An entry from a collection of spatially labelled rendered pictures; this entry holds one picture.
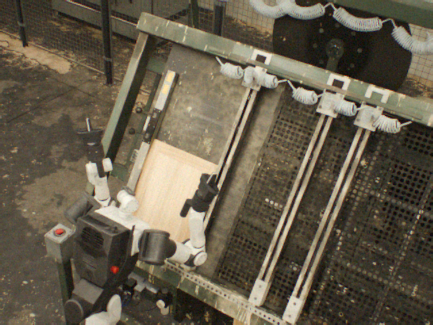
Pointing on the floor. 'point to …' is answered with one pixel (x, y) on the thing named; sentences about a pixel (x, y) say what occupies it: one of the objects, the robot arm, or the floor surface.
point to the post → (65, 275)
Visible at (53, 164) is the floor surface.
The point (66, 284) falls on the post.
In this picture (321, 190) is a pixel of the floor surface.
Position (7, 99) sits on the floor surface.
